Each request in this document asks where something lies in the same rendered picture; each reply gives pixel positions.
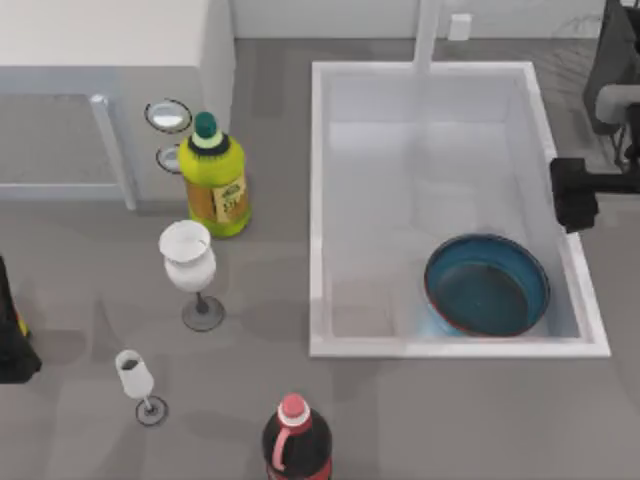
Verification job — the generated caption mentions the pale grey rounded box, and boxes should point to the pale grey rounded box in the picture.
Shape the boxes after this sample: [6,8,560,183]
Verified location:
[594,83,640,127]

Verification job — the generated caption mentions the blue bowl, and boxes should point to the blue bowl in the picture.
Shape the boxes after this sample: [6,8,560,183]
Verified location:
[423,233,553,339]

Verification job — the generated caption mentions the white sink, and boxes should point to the white sink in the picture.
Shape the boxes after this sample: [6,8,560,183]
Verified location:
[308,60,613,360]

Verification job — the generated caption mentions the tall white tap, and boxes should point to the tall white tap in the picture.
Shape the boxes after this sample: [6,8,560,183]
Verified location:
[411,0,442,77]

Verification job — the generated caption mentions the green bottle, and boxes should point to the green bottle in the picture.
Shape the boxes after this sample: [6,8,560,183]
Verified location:
[176,111,254,240]

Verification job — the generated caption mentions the dark bottle with pink cap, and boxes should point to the dark bottle with pink cap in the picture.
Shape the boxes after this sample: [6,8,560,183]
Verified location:
[261,392,334,480]

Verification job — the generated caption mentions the large white wine glass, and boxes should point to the large white wine glass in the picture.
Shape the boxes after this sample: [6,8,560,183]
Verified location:
[157,219,227,333]

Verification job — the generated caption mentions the small silver microwave knob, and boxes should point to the small silver microwave knob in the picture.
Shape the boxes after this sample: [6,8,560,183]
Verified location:
[155,144,183,174]

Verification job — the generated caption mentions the large silver microwave knob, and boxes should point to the large silver microwave knob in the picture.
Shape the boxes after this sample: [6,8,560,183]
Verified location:
[144,98,193,134]

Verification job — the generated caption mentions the pale microwave oven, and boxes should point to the pale microwave oven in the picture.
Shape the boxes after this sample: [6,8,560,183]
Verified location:
[0,0,237,217]

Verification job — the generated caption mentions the small white wine glass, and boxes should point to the small white wine glass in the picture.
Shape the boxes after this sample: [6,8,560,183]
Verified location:
[114,348,170,428]

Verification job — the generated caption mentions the grey microwave door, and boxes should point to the grey microwave door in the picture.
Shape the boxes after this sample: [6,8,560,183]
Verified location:
[0,67,132,202]

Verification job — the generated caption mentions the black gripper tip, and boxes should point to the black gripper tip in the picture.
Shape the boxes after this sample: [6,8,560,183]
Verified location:
[0,254,44,386]

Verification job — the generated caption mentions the white wall socket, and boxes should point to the white wall socket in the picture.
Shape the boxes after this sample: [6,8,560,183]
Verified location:
[447,13,473,42]

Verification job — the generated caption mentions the pale microwave door handle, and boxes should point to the pale microwave door handle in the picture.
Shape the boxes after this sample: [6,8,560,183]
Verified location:
[89,93,139,212]

